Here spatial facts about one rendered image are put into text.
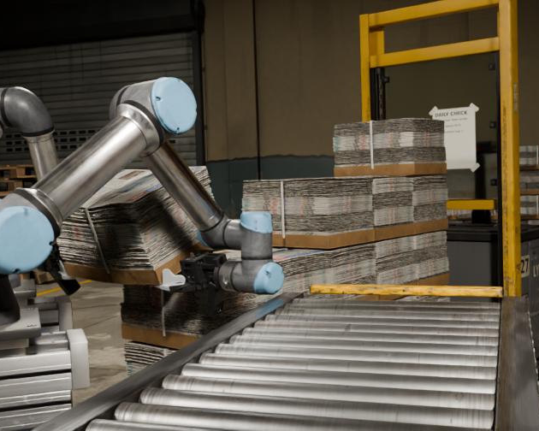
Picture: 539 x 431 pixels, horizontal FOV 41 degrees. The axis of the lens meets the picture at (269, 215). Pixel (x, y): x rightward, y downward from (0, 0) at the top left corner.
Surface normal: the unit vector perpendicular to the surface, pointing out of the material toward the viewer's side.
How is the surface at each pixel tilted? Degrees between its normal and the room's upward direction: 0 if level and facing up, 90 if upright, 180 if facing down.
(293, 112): 90
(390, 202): 90
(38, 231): 94
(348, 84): 90
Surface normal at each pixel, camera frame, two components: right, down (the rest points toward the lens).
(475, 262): -0.63, 0.06
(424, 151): 0.78, 0.00
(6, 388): 0.32, 0.04
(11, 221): 0.62, 0.10
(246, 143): -0.31, 0.06
